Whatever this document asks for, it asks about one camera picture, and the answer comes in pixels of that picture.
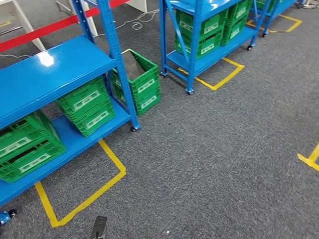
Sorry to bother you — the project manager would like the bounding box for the white floor cable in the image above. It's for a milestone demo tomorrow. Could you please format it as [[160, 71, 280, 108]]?
[[0, 8, 160, 60]]

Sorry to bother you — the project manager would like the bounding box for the white desk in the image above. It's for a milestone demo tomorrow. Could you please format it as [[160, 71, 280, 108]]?
[[55, 0, 148, 37], [0, 0, 47, 52]]

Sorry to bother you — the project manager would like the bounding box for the blue metal shelf rack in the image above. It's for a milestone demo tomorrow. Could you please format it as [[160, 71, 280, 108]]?
[[0, 0, 141, 227], [159, 0, 272, 96], [250, 0, 299, 37]]

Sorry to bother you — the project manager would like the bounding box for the red barrier belt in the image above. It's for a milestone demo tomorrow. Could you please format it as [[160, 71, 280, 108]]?
[[0, 0, 130, 53]]

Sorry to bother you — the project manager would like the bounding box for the green plastic crate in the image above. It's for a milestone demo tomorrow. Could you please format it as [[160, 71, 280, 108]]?
[[55, 76, 116, 138], [174, 9, 228, 61], [255, 0, 277, 11], [0, 110, 67, 184], [110, 48, 160, 117], [221, 0, 252, 47]]

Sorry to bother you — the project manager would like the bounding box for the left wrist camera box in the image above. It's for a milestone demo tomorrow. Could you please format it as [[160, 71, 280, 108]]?
[[90, 216, 108, 239]]

